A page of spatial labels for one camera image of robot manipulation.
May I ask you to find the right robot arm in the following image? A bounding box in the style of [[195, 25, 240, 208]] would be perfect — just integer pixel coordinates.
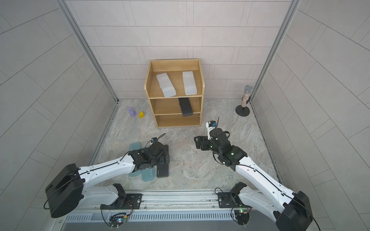
[[194, 128, 315, 231]]

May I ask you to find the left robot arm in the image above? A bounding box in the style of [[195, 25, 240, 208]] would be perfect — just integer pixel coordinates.
[[45, 141, 169, 218]]

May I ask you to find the teal pencil case inner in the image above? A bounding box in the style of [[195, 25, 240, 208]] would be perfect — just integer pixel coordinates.
[[141, 167, 156, 182]]

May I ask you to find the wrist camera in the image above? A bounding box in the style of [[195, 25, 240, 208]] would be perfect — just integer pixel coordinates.
[[206, 120, 217, 140], [150, 137, 158, 144]]

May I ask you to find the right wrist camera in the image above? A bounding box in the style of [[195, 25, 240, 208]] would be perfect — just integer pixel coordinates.
[[206, 120, 217, 140]]

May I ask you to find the teal pencil case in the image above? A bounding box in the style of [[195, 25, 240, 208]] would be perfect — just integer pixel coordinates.
[[128, 141, 142, 178], [141, 167, 156, 182]]

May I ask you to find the aluminium rail frame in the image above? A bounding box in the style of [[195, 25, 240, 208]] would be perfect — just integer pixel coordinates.
[[51, 189, 298, 231]]

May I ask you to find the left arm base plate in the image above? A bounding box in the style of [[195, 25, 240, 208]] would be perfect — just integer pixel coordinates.
[[100, 193, 143, 210]]

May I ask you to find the wooden three-tier shelf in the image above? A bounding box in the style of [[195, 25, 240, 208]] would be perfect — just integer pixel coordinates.
[[144, 59, 205, 128]]

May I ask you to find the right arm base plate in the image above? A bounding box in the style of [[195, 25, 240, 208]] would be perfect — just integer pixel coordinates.
[[216, 192, 251, 209]]

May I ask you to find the teal pencil case outer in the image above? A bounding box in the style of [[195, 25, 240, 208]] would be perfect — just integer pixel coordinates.
[[128, 141, 142, 178]]

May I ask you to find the translucent white case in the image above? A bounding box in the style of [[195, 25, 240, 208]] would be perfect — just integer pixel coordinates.
[[182, 71, 198, 95], [156, 73, 176, 98]]

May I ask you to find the purple rabbit toy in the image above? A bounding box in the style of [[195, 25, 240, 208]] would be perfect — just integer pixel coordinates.
[[128, 107, 137, 117]]

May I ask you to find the glitter microphone on stand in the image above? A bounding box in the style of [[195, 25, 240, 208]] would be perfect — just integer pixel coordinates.
[[236, 85, 253, 116]]

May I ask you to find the left circuit board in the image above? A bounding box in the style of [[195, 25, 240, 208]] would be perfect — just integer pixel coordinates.
[[108, 213, 128, 229]]

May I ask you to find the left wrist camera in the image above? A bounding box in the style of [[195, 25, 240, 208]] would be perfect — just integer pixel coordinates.
[[150, 137, 158, 144]]

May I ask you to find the circuit board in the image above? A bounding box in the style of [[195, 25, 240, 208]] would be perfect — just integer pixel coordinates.
[[234, 210, 250, 226], [108, 213, 128, 229]]

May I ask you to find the black pencil case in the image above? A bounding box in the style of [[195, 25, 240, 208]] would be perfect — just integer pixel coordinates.
[[156, 145, 170, 178], [178, 98, 193, 117]]

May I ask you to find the right circuit board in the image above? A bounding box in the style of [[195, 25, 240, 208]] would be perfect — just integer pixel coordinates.
[[234, 210, 250, 226]]

